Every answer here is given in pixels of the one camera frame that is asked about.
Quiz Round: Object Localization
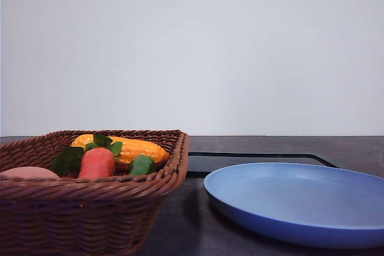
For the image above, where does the blue plate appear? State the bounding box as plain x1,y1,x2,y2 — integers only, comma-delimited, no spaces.
203,162,384,249

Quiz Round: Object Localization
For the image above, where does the yellow toy corn cob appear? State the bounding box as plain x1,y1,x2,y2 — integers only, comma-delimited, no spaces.
70,134,170,165

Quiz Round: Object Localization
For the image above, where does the orange toy carrot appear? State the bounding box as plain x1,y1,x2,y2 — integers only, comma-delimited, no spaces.
52,134,123,179

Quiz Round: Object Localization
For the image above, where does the black serving tray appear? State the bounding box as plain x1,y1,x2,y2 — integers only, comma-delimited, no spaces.
187,152,339,180

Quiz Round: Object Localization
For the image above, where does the green toy cucumber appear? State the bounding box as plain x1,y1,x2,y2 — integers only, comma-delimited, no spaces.
130,154,154,175

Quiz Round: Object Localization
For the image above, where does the brown wicker basket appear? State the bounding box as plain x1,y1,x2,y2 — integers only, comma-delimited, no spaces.
0,129,189,256

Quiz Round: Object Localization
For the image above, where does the brown egg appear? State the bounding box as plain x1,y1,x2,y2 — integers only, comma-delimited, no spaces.
0,166,60,180

